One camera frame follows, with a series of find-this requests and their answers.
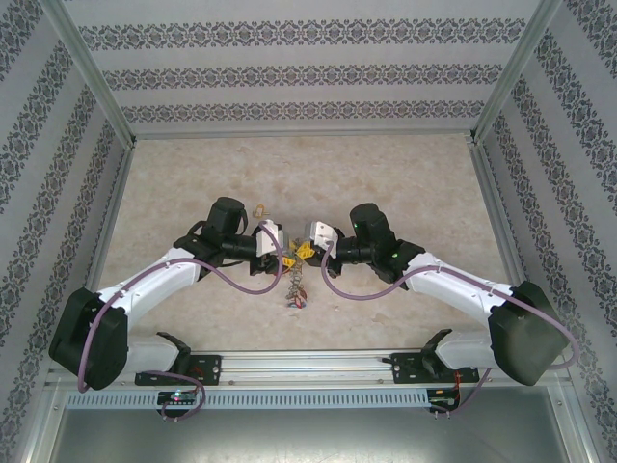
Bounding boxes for metal keyring bunch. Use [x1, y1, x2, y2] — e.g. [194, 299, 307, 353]
[283, 262, 309, 310]

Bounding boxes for sheet metal tray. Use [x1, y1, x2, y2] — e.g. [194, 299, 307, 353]
[26, 385, 597, 463]

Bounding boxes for left circuit board green light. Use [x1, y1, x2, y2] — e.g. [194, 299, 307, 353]
[157, 390, 199, 405]

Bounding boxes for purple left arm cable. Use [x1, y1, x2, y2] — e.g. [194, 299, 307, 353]
[76, 219, 286, 424]

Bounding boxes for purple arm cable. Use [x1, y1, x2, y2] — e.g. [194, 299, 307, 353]
[320, 238, 578, 417]
[76, 219, 286, 424]

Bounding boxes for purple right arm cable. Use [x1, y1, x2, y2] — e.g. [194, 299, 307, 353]
[320, 238, 578, 417]

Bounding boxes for aluminium mounting rail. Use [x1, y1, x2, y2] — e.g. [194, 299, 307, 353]
[45, 349, 573, 387]

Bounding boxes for aluminium side rail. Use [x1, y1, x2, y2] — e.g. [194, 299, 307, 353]
[469, 139, 570, 380]
[45, 142, 139, 382]

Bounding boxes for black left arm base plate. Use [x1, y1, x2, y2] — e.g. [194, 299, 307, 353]
[134, 354, 224, 387]

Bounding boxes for slotted grey cable duct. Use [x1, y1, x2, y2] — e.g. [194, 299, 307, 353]
[65, 389, 430, 409]

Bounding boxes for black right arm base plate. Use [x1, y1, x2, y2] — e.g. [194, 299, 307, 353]
[390, 351, 481, 386]

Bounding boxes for aluminium frame post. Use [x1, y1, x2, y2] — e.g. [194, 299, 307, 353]
[43, 0, 137, 146]
[469, 0, 565, 144]

